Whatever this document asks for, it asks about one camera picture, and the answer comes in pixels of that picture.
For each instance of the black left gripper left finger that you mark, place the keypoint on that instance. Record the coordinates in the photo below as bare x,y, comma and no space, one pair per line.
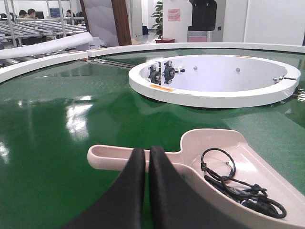
120,207

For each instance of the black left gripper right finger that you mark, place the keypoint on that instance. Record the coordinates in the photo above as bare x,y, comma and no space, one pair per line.
174,204

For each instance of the pink plastic dustpan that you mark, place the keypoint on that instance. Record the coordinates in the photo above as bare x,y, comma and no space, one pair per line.
226,172

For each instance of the steel conveyor rollers right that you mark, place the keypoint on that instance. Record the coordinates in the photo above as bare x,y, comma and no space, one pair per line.
299,94

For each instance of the white outer conveyor rim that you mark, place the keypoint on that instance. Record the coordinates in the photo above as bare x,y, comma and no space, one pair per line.
196,45

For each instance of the red box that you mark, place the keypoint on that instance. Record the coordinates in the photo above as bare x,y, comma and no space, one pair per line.
165,40

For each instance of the white foam roll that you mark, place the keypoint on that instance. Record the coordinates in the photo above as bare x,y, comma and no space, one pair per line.
62,43

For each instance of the green potted plant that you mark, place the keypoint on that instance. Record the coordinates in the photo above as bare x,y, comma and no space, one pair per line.
158,18

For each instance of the black water dispenser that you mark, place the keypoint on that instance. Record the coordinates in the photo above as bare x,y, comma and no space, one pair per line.
203,20

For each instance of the brown wooden pillar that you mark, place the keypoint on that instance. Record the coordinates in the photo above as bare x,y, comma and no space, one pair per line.
107,20

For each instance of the metal roller rack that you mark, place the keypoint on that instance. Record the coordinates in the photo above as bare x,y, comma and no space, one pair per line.
43,20

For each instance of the black bearing mount left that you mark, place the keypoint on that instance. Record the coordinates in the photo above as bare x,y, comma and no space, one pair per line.
154,75

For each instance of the black bearing mount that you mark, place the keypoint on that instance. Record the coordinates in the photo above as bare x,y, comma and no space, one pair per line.
170,72
154,75

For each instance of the black bearing mount right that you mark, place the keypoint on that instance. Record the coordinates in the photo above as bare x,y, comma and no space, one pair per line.
170,72

